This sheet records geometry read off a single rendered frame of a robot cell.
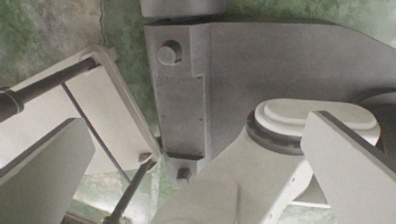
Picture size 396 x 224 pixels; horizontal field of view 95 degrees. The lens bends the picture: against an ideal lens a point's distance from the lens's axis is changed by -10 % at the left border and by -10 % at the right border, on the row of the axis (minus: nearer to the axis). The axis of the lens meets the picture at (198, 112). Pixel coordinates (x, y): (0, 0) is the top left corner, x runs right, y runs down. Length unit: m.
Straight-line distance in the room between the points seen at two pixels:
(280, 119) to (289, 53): 0.17
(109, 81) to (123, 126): 0.13
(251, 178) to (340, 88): 0.31
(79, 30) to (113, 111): 0.35
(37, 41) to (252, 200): 0.92
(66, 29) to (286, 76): 0.73
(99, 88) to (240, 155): 0.40
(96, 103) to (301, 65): 0.52
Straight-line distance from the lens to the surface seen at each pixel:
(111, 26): 0.75
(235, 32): 0.45
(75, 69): 0.50
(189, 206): 0.23
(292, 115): 0.36
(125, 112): 0.57
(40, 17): 0.94
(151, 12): 0.46
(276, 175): 0.31
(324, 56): 0.49
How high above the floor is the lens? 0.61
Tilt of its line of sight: 57 degrees down
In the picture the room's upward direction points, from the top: 157 degrees counter-clockwise
